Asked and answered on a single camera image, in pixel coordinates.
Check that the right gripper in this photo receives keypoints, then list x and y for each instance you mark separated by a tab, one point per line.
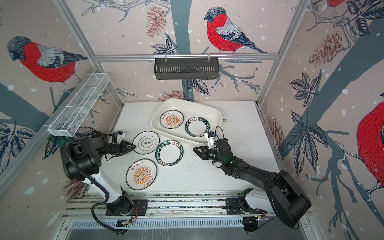
204	153

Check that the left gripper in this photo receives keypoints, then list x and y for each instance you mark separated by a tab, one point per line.
124	147

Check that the white black line plate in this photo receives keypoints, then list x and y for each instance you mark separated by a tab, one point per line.
146	142

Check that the green rim plate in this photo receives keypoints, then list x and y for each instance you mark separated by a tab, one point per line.
169	153
197	127

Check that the orange sunburst plate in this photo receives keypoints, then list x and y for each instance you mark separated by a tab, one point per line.
141	174
171	119

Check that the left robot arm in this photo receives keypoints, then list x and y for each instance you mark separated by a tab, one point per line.
82	161

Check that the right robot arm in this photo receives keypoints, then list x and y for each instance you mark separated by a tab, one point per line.
288	200

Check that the white plastic bin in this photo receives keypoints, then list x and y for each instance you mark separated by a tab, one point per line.
189	110

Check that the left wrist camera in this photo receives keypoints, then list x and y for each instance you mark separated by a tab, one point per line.
119	136

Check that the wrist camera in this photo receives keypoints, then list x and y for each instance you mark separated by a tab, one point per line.
210	137
119	136

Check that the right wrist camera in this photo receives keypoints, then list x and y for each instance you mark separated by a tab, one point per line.
210	137

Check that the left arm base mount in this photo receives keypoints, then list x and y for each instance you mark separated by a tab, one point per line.
124	208

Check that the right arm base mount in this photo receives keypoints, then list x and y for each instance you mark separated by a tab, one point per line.
240	207

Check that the white mesh wall shelf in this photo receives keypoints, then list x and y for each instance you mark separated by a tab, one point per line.
81	102

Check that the black hanging wire basket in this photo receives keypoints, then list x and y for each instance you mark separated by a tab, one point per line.
186	69

